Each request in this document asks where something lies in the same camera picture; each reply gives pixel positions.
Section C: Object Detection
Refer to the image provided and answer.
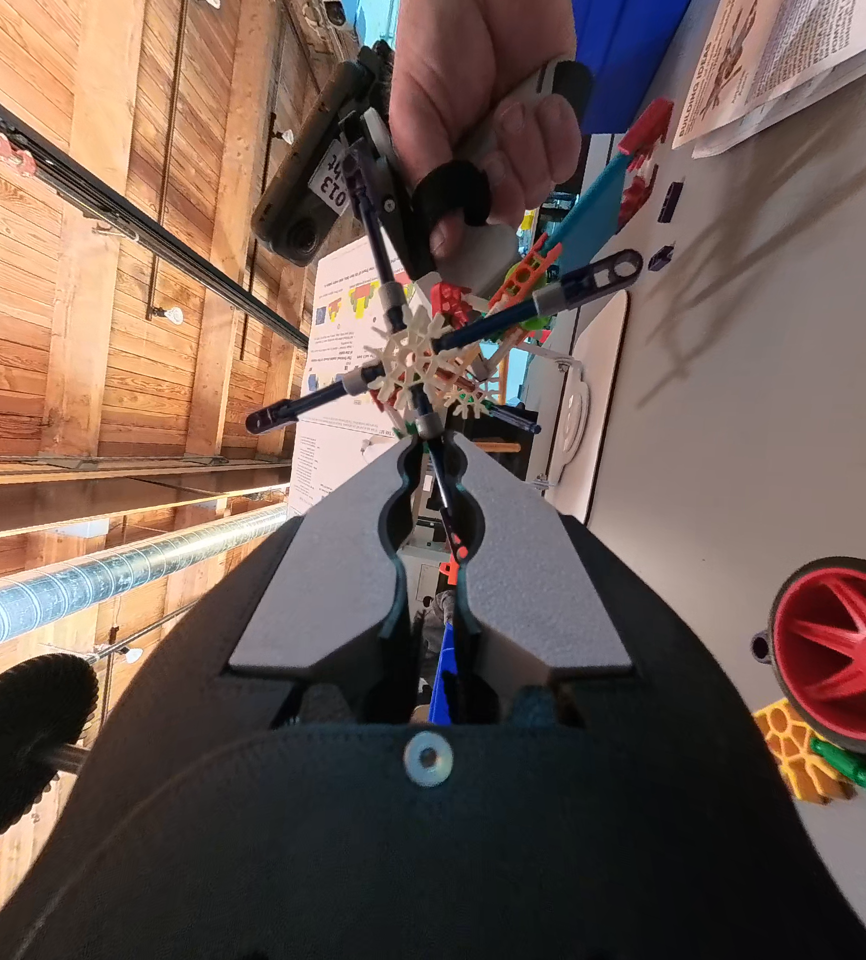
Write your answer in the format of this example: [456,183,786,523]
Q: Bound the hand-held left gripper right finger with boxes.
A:
[450,433,634,725]

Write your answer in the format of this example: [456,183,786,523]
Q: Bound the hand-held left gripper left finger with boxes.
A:
[227,435,421,725]

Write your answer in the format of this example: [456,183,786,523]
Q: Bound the blue rod cross assembly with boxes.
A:
[245,138,644,560]

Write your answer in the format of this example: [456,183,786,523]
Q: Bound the colourful toy construction model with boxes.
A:
[384,97,676,455]

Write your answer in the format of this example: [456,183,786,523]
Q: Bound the person's right hand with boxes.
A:
[388,0,586,260]

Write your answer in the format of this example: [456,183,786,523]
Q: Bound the yellow fan connector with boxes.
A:
[754,697,866,805]

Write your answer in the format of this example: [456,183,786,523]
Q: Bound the black wheel red hub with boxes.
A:
[751,557,866,766]

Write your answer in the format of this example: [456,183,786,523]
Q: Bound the black round disc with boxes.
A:
[0,652,102,858]

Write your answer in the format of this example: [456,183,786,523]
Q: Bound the bright blue object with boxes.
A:
[574,0,693,136]

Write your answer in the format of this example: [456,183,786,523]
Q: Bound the instruction booklet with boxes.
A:
[671,0,866,160]

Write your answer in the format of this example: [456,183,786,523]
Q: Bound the white mount bracket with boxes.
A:
[536,358,593,490]

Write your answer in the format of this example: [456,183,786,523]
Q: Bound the black ceiling rail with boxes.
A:
[0,81,310,351]

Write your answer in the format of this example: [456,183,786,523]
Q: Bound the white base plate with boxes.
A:
[534,288,631,526]

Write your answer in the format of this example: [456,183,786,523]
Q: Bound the silver ceiling duct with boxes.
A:
[0,501,289,665]

